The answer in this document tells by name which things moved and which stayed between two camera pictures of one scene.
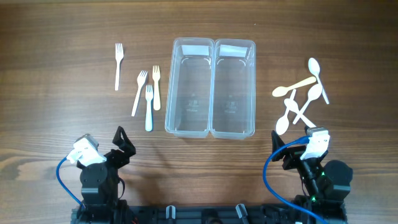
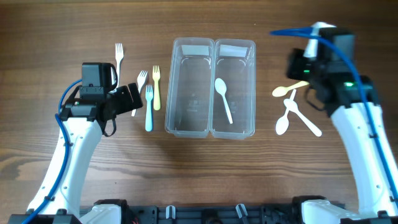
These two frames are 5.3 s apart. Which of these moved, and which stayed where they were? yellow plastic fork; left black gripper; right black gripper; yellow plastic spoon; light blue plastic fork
Moved: left black gripper; right black gripper
Stayed: yellow plastic spoon; light blue plastic fork; yellow plastic fork
